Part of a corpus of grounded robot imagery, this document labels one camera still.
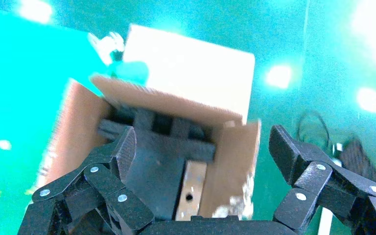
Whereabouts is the black plastic part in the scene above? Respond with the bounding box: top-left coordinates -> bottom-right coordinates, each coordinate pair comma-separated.
97,108 -> 216,221

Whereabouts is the black lumpy object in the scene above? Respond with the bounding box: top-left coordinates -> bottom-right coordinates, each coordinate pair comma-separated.
337,138 -> 376,184

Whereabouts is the green table cloth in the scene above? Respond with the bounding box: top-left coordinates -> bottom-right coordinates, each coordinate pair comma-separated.
0,4 -> 150,235

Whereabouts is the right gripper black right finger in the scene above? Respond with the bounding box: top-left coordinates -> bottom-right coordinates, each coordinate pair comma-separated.
268,124 -> 376,235

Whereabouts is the large open brown carton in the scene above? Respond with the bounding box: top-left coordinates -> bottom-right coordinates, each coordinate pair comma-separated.
37,24 -> 261,222

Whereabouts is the black cable loop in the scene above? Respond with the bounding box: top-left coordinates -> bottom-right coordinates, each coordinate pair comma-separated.
295,111 -> 330,153

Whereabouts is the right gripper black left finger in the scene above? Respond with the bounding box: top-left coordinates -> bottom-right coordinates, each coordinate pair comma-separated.
18,125 -> 155,235

